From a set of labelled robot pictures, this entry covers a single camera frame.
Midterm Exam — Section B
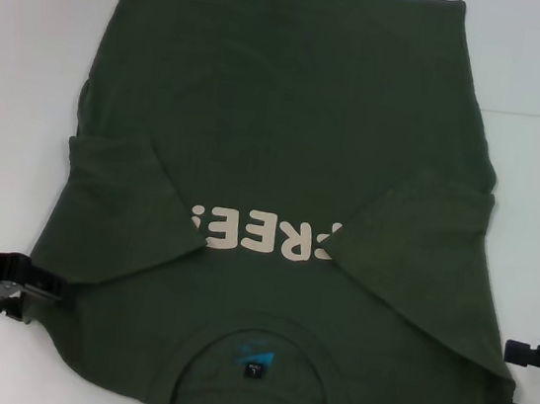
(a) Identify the dark green printed t-shirt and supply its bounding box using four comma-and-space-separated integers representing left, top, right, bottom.
12, 0, 540, 404

